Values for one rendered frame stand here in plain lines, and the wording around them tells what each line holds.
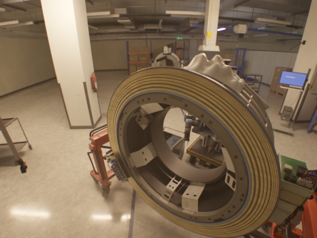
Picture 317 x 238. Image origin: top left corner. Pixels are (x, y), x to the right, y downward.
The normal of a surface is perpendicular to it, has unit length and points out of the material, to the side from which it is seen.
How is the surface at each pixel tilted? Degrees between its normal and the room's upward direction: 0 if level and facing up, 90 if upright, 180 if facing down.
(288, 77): 90
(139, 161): 76
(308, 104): 90
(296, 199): 90
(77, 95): 90
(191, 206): 61
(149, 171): 39
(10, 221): 0
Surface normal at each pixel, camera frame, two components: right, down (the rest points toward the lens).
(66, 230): 0.00, -0.90
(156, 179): 0.36, -0.69
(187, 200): -0.70, -0.21
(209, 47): 0.05, 0.44
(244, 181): -0.60, 0.35
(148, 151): 0.70, -0.16
